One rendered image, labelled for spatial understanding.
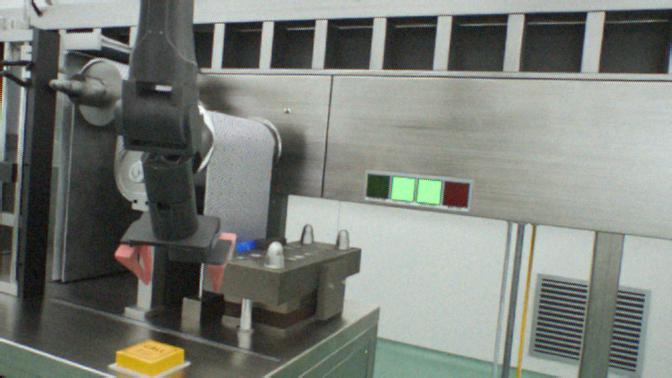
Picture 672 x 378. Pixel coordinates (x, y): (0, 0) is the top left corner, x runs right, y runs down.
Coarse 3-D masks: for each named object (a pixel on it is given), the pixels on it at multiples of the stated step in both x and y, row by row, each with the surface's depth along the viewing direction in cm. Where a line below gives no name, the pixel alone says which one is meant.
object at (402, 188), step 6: (396, 180) 120; (402, 180) 120; (408, 180) 119; (414, 180) 119; (396, 186) 120; (402, 186) 120; (408, 186) 119; (414, 186) 119; (396, 192) 120; (402, 192) 120; (408, 192) 119; (396, 198) 120; (402, 198) 120; (408, 198) 119
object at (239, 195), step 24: (216, 168) 105; (240, 168) 112; (264, 168) 121; (216, 192) 105; (240, 192) 113; (264, 192) 122; (240, 216) 114; (264, 216) 123; (216, 240) 107; (240, 240) 115
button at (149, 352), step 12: (132, 348) 78; (144, 348) 79; (156, 348) 79; (168, 348) 80; (120, 360) 76; (132, 360) 75; (144, 360) 75; (156, 360) 75; (168, 360) 77; (180, 360) 80; (144, 372) 75; (156, 372) 75
